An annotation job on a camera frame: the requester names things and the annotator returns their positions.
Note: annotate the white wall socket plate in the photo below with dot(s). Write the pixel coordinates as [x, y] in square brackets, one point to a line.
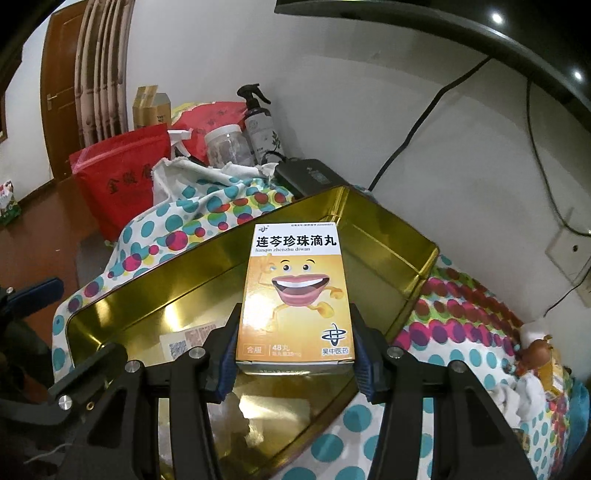
[571, 253]

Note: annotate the red gift bag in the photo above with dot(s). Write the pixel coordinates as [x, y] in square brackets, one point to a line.
[114, 176]

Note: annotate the yellow medicine box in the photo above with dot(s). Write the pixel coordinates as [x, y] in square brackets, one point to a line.
[553, 376]
[295, 317]

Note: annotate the clear plastic jar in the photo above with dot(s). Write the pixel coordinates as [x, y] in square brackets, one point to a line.
[227, 144]

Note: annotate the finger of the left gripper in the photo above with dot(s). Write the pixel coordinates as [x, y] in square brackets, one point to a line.
[25, 302]

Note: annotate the brown haired figurine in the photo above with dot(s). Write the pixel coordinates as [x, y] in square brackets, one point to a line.
[535, 356]

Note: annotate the black set-top box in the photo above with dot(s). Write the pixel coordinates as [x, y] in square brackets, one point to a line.
[306, 177]

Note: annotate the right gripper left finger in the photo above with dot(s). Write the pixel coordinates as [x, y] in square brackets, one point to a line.
[203, 375]

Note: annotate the gold cardboard box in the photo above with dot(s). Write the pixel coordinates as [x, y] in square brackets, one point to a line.
[150, 107]

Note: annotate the black spray bottle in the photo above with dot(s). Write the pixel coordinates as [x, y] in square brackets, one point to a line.
[259, 126]

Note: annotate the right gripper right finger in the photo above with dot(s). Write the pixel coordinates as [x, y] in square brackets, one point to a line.
[389, 375]

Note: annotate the white spray bottle head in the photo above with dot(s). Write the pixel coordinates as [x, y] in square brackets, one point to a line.
[177, 137]

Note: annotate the wooden door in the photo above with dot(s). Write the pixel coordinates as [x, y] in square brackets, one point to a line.
[57, 95]

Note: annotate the polka dot tablecloth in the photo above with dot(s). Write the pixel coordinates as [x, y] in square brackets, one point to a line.
[454, 318]

